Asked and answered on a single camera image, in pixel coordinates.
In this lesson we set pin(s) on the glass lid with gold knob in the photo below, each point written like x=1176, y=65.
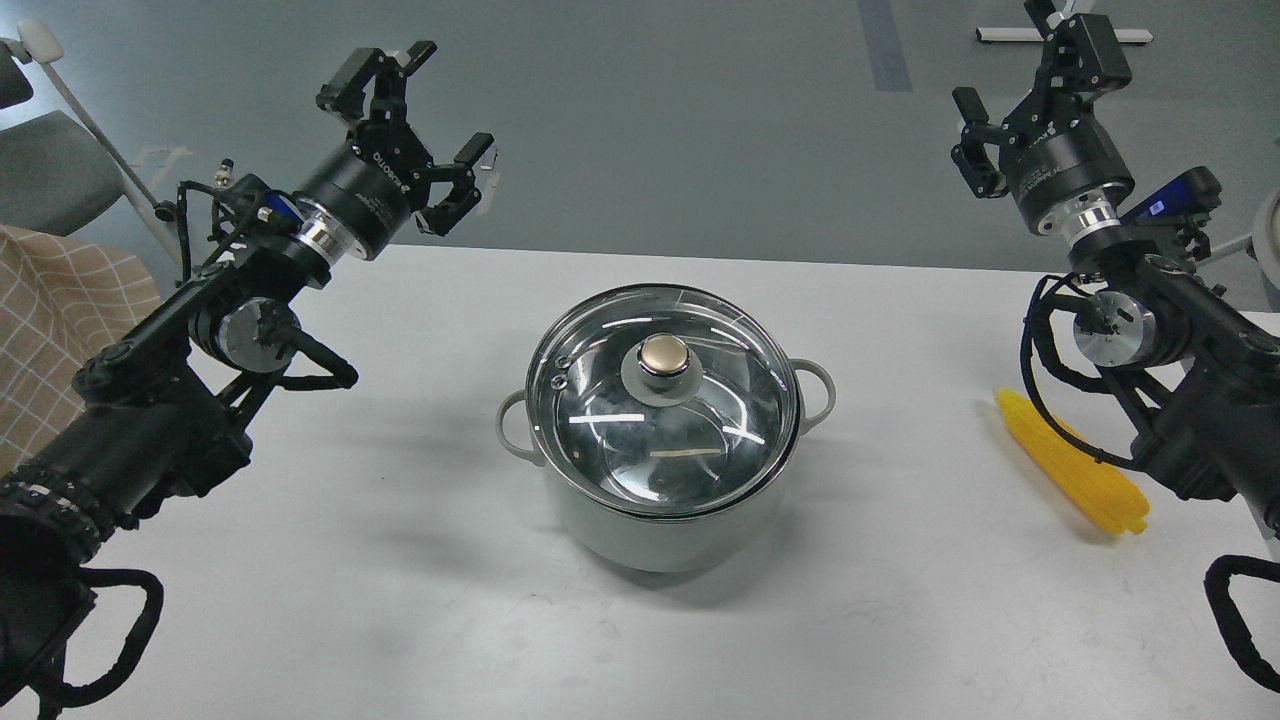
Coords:
x=663, y=401

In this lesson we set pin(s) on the pale green steel pot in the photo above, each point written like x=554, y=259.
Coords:
x=659, y=545

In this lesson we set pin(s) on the yellow corn cob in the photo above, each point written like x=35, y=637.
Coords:
x=1106, y=497

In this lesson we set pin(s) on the grey chair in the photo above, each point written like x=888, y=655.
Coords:
x=60, y=171

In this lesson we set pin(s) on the white floor marker piece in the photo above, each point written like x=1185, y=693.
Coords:
x=488, y=179

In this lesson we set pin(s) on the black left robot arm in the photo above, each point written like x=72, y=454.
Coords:
x=167, y=408

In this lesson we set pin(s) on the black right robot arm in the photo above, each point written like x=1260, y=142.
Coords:
x=1131, y=320

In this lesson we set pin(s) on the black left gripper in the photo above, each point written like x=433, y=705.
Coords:
x=383, y=171

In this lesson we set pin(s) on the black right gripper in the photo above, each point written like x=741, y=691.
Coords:
x=1063, y=170

